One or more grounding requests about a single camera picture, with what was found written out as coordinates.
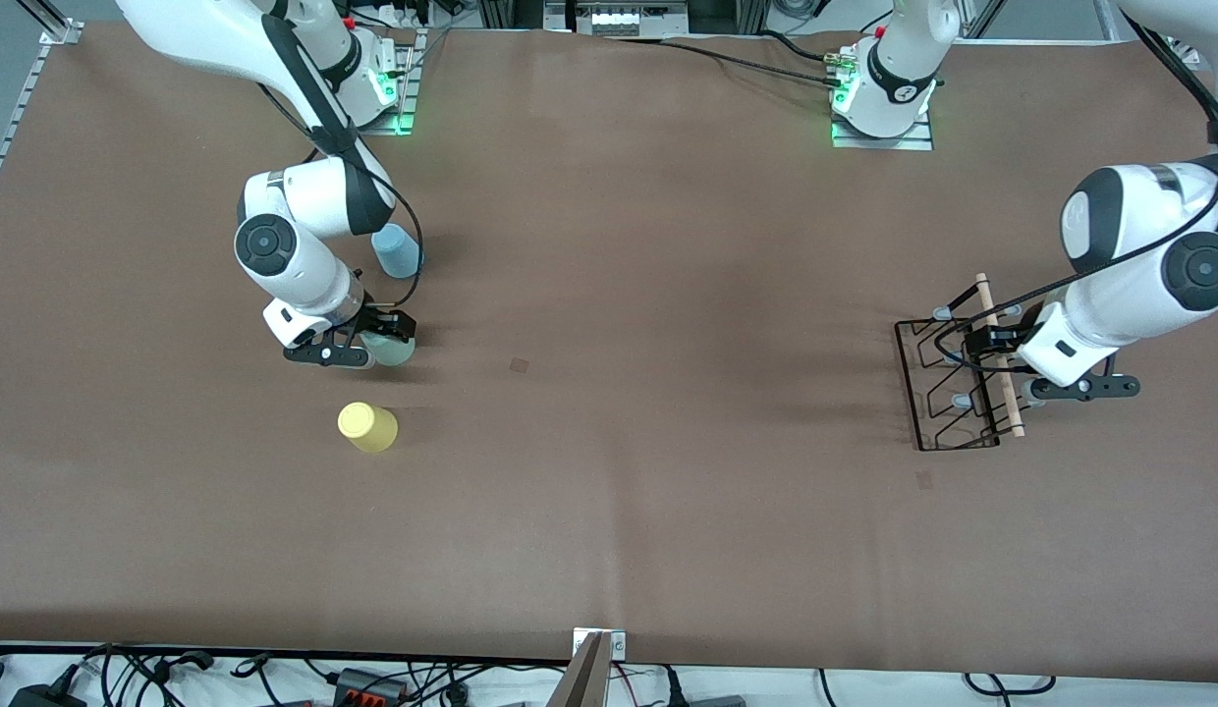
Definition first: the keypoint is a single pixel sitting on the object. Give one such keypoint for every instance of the light blue plastic cup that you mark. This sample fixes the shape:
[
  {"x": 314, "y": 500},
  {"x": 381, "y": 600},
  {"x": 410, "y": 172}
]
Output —
[{"x": 401, "y": 257}]

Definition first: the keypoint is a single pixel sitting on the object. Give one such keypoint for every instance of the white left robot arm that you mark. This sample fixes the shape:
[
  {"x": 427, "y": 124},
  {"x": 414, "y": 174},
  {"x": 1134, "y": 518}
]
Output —
[{"x": 1120, "y": 245}]

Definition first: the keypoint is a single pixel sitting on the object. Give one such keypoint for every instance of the aluminium frame profile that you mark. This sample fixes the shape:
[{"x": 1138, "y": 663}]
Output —
[{"x": 1190, "y": 51}]

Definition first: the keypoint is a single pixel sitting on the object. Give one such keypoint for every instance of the grey power strip box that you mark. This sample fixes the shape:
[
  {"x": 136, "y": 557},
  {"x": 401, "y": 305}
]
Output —
[{"x": 614, "y": 20}]

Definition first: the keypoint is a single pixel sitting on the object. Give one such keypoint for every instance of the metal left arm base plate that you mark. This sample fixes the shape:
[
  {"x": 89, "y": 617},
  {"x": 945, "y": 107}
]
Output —
[{"x": 884, "y": 142}]

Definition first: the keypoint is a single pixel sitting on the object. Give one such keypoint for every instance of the pale green plastic cup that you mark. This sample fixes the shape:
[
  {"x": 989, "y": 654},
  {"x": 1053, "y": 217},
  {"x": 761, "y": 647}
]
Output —
[{"x": 393, "y": 353}]

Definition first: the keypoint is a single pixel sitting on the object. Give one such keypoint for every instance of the grey metal bar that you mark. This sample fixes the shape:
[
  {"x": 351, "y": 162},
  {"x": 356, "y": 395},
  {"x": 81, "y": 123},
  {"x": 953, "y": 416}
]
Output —
[{"x": 581, "y": 682}]

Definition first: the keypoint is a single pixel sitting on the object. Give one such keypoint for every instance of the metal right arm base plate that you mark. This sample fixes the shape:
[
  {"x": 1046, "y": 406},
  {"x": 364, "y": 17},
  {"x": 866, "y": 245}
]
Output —
[{"x": 408, "y": 88}]

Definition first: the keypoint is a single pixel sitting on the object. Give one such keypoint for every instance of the small metal edge bracket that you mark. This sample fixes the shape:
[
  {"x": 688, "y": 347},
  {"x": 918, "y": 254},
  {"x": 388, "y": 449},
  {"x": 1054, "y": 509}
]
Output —
[{"x": 617, "y": 643}]

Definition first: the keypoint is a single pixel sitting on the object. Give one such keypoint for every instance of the brown table cover sheet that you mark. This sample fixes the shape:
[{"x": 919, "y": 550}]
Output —
[{"x": 668, "y": 540}]

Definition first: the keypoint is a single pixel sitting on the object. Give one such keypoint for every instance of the black orange connector box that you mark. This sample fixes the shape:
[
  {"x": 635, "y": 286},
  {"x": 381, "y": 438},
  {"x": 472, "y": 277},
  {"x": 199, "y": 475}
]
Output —
[{"x": 368, "y": 685}]

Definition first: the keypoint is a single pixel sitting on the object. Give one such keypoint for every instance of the black power adapter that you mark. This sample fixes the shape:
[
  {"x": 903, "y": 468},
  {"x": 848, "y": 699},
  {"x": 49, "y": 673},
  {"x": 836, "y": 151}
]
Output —
[{"x": 44, "y": 697}]

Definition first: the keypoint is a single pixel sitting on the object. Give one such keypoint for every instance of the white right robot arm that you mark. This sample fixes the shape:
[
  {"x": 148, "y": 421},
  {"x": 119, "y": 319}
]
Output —
[{"x": 304, "y": 196}]

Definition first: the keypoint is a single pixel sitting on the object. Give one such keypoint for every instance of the perforated aluminium rail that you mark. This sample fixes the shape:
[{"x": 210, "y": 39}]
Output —
[{"x": 25, "y": 98}]

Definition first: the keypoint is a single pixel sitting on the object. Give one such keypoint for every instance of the yellow plastic cup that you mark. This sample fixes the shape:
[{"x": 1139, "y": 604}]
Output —
[{"x": 366, "y": 428}]

